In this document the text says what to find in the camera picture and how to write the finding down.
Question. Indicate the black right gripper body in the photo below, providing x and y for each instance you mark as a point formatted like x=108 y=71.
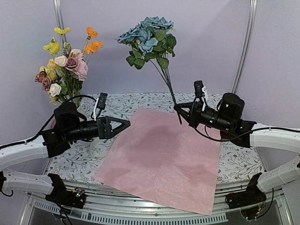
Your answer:
x=220 y=122

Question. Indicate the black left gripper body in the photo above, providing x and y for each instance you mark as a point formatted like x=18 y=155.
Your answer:
x=102 y=134

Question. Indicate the cream printed ribbon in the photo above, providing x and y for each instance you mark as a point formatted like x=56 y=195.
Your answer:
x=101 y=149

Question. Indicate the white ribbed ceramic vase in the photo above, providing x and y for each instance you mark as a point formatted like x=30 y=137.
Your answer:
x=93 y=142

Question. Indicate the pink wrapping paper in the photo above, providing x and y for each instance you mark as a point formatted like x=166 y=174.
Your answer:
x=163 y=161

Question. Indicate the pink peony flower stem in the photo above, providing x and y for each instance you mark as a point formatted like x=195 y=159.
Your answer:
x=81 y=69

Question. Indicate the mauve and white rose stem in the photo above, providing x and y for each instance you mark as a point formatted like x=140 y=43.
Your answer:
x=54 y=89

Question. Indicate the artificial flower bouquet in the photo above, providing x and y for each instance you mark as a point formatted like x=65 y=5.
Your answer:
x=72 y=63

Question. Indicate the blue hydrangea flower stem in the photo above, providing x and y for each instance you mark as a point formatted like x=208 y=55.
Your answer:
x=151 y=41

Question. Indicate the pale yellow rose stem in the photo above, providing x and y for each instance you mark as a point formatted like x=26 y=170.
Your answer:
x=51 y=70

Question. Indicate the orange poppy flower stem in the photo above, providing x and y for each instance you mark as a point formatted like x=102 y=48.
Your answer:
x=91 y=45

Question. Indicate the bright yellow poppy stem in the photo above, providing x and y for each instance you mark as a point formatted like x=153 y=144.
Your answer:
x=54 y=47

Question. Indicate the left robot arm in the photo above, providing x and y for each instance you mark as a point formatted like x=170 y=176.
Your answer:
x=70 y=126

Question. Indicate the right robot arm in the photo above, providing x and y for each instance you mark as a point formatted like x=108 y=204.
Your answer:
x=249 y=134

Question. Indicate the red striped bowl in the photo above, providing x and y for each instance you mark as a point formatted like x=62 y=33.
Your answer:
x=225 y=136

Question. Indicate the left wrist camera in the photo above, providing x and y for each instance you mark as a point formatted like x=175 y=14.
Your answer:
x=99 y=106

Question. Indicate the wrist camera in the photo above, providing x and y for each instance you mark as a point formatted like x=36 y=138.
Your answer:
x=200 y=90
x=99 y=106

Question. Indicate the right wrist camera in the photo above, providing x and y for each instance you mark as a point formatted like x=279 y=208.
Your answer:
x=200 y=90

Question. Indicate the aluminium front rail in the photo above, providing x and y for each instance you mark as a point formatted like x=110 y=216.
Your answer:
x=108 y=206

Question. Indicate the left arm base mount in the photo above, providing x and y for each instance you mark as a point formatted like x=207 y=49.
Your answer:
x=61 y=196

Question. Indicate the right aluminium frame post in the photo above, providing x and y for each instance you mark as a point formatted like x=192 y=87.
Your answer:
x=246 y=45

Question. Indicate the aluminium frame post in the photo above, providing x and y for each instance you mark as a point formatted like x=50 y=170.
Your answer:
x=246 y=45
x=58 y=14

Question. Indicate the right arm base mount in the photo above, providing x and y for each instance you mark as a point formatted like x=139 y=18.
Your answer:
x=251 y=195

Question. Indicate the left aluminium frame post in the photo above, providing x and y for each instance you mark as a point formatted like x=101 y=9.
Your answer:
x=58 y=14

